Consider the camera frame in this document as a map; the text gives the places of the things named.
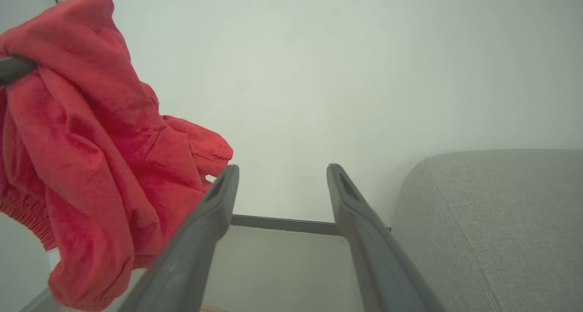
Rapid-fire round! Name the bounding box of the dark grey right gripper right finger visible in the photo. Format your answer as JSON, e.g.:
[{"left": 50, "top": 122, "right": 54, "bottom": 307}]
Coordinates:
[{"left": 326, "top": 164, "right": 445, "bottom": 312}]

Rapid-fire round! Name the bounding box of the dark grey pointed right gripper left finger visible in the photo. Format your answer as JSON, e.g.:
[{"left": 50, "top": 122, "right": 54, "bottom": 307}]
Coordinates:
[{"left": 0, "top": 57, "right": 38, "bottom": 87}]

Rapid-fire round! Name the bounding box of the dark grey baseboard strip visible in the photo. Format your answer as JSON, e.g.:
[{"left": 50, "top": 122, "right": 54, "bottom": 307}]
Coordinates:
[{"left": 230, "top": 214, "right": 392, "bottom": 236}]

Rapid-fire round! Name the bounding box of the light grey fabric sofa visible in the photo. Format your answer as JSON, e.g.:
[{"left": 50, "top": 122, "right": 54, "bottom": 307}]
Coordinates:
[{"left": 391, "top": 149, "right": 583, "bottom": 312}]

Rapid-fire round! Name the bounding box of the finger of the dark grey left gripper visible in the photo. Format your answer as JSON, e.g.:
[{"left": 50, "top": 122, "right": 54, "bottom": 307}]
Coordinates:
[{"left": 118, "top": 165, "right": 240, "bottom": 312}]

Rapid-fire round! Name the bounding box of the red fleece garment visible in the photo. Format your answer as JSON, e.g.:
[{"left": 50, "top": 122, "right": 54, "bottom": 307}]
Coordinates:
[{"left": 0, "top": 0, "right": 234, "bottom": 312}]

